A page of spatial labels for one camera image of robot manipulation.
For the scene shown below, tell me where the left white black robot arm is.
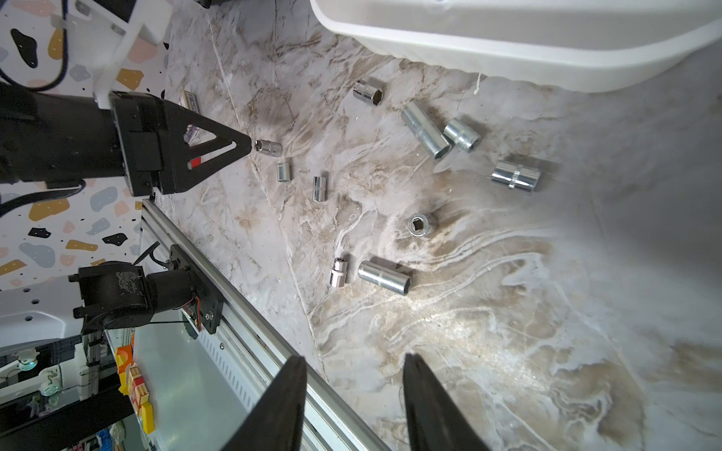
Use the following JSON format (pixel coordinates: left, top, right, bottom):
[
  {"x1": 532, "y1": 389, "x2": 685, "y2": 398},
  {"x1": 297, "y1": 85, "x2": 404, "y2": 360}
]
[{"x1": 1, "y1": 85, "x2": 253, "y2": 354}]

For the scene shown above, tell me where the small chrome socket lower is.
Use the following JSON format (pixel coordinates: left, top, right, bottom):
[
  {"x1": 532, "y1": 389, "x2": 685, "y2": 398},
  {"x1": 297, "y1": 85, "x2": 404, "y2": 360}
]
[{"x1": 329, "y1": 257, "x2": 348, "y2": 289}]

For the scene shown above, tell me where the white plastic storage box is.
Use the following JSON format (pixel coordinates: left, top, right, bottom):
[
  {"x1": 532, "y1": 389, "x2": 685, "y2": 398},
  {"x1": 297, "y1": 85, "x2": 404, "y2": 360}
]
[{"x1": 311, "y1": 1, "x2": 721, "y2": 93}]

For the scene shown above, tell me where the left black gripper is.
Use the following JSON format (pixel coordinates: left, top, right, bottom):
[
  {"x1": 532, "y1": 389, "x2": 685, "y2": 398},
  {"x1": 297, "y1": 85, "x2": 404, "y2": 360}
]
[{"x1": 1, "y1": 84, "x2": 253, "y2": 197}]

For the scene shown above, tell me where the small card box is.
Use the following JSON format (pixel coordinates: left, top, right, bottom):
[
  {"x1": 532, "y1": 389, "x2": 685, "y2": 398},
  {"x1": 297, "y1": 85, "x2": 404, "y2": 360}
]
[{"x1": 181, "y1": 90, "x2": 200, "y2": 114}]

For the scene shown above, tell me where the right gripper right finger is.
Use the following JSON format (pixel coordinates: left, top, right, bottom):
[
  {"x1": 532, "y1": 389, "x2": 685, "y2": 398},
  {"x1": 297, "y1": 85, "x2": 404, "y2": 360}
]
[{"x1": 402, "y1": 353, "x2": 490, "y2": 451}]

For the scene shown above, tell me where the long chrome socket upper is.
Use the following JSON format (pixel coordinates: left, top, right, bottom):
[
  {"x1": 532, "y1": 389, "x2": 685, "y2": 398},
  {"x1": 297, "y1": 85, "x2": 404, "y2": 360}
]
[{"x1": 400, "y1": 101, "x2": 452, "y2": 161}]

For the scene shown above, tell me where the long chrome socket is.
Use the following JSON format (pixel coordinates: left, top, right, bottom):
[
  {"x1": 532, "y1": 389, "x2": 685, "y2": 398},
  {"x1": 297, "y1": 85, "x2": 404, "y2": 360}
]
[
  {"x1": 357, "y1": 260, "x2": 412, "y2": 295},
  {"x1": 400, "y1": 101, "x2": 452, "y2": 161}
]

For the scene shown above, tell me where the chrome socket row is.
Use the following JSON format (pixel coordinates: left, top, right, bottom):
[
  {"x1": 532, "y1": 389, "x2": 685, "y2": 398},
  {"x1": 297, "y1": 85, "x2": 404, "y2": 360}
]
[
  {"x1": 276, "y1": 161, "x2": 293, "y2": 182},
  {"x1": 254, "y1": 139, "x2": 283, "y2": 158},
  {"x1": 312, "y1": 176, "x2": 327, "y2": 202}
]

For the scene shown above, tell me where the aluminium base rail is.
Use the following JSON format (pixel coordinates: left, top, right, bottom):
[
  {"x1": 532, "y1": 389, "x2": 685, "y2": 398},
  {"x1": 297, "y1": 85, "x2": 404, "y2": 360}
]
[{"x1": 142, "y1": 200, "x2": 387, "y2": 450}]

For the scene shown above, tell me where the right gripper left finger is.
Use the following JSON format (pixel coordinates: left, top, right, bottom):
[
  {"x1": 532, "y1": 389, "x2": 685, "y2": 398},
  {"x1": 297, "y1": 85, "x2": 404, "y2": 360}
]
[{"x1": 222, "y1": 356, "x2": 308, "y2": 451}]

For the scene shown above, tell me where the long chrome socket lower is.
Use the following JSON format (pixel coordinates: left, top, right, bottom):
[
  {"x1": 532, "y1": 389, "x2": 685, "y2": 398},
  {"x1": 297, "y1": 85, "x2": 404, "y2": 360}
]
[{"x1": 357, "y1": 260, "x2": 412, "y2": 295}]

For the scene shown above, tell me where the small chrome socket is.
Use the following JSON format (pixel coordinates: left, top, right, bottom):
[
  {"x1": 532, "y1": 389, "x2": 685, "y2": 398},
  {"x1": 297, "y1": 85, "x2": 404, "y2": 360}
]
[
  {"x1": 443, "y1": 118, "x2": 481, "y2": 152},
  {"x1": 329, "y1": 257, "x2": 348, "y2": 289}
]

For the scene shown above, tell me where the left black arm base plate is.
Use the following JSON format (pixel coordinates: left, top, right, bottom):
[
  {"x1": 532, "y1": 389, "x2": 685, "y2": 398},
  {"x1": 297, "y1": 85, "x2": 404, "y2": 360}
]
[{"x1": 170, "y1": 244, "x2": 225, "y2": 334}]

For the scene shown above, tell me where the chrome socket with groove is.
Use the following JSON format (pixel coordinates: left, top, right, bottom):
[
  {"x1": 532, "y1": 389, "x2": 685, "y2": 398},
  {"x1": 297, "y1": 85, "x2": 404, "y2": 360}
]
[{"x1": 491, "y1": 161, "x2": 542, "y2": 193}]

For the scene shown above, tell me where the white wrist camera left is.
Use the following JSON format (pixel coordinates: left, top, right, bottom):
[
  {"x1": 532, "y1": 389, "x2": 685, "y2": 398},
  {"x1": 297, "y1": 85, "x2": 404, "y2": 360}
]
[{"x1": 52, "y1": 0, "x2": 172, "y2": 110}]

